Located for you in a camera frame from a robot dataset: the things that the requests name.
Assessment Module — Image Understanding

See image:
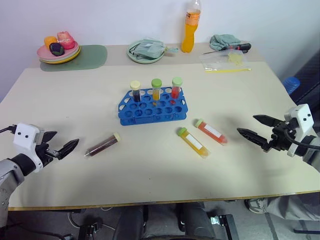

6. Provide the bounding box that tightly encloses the teal crumpled cloth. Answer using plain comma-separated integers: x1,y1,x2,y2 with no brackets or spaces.
209,33,242,51

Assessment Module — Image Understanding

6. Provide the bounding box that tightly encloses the grey trouser leg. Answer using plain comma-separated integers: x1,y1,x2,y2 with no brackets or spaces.
264,191,320,222

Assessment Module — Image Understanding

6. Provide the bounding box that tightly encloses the black table base frame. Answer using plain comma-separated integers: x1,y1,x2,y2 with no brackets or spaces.
209,213,236,240

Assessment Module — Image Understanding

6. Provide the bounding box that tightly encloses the dark red tube cream cap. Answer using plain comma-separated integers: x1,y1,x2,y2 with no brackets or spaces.
83,131,121,159

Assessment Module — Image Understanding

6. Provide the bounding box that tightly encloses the pink plate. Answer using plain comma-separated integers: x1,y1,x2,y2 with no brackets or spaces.
36,40,81,61

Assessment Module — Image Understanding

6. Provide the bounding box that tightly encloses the dark blue tube cream cap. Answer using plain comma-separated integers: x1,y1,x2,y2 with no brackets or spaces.
129,80,143,103

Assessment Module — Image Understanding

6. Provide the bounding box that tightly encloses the light green plate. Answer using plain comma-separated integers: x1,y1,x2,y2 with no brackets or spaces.
126,39,167,64

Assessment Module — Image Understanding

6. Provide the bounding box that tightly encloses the clear plastic zip bag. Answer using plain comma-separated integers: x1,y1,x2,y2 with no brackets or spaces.
199,49,253,74

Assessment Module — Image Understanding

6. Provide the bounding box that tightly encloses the red tube green cap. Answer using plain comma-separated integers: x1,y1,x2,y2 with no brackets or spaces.
170,76,184,99

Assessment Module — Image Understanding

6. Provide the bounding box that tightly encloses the pale yellow item in bag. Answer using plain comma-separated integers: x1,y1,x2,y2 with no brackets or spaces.
227,52,244,65

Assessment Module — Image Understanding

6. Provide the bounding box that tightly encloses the yellow labelled tube green cap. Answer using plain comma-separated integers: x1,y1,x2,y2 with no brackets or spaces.
176,126,211,159

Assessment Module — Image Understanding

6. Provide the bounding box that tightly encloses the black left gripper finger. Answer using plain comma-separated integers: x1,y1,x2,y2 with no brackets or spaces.
56,138,81,160
42,130,59,145

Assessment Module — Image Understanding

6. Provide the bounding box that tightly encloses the blue ribbed plastic container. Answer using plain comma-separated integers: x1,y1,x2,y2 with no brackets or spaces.
283,76,301,96

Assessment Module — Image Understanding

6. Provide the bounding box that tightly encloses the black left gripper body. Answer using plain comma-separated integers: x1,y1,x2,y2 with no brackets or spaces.
34,142,61,169

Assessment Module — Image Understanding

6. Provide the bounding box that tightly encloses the pale green stacked plate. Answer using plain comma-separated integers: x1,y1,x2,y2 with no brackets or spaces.
38,46,82,63

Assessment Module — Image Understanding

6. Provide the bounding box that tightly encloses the purple toy eggplant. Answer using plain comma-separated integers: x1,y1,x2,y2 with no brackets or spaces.
48,42,66,57

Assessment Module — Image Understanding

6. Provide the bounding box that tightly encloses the dark green table mat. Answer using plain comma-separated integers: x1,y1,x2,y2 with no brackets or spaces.
39,44,109,73

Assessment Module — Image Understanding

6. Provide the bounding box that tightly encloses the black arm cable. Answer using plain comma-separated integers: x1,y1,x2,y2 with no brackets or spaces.
286,129,320,152
0,125,18,134

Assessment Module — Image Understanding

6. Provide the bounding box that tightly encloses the black carbon pattern chair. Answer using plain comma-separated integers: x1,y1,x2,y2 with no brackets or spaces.
291,51,320,109

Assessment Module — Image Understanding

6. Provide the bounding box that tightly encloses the blue plastic test tube rack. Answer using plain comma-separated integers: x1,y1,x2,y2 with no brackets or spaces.
117,86,189,127

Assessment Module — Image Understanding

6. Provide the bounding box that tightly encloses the red black handle screwdriver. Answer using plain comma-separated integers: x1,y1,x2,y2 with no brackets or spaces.
202,42,252,56

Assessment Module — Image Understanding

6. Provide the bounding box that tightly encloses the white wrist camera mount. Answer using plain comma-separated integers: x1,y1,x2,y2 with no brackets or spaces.
283,103,315,159
12,122,47,174

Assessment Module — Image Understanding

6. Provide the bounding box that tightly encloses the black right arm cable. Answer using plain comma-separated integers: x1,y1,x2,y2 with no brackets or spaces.
286,129,320,152

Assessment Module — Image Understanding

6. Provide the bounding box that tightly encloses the orange soda plastic bottle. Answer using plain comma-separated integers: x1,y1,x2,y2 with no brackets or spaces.
180,0,203,54

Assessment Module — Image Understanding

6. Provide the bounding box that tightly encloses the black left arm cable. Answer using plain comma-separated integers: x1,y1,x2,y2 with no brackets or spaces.
0,125,18,134

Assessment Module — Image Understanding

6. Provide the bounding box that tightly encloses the orange toy fruit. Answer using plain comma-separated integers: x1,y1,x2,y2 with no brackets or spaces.
43,35,59,49

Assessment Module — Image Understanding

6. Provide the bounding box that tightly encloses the stack of coloured plates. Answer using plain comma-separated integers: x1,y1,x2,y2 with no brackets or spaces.
39,46,82,66

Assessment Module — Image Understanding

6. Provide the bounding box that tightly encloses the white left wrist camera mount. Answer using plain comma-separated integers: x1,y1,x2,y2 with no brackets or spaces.
12,122,47,174

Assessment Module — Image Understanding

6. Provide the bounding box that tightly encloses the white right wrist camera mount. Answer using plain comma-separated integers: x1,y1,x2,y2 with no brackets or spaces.
283,103,315,159

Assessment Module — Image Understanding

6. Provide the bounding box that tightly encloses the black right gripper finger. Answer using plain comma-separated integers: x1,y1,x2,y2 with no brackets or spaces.
236,127,270,149
252,114,282,128

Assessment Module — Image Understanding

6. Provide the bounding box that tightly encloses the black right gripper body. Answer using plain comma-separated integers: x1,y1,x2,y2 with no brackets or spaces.
261,119,299,153

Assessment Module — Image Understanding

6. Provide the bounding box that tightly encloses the pink toy food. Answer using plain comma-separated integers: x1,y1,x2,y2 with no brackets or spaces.
56,30,76,50

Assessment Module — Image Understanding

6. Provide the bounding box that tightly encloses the orange labelled tube orange cap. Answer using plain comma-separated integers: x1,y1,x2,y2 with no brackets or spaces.
194,118,229,145

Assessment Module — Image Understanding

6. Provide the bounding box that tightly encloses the grey white sneaker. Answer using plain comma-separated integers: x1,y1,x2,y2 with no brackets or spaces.
244,197,270,215

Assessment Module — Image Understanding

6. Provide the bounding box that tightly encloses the white floor cable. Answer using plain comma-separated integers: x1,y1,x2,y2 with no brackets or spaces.
67,211,84,228

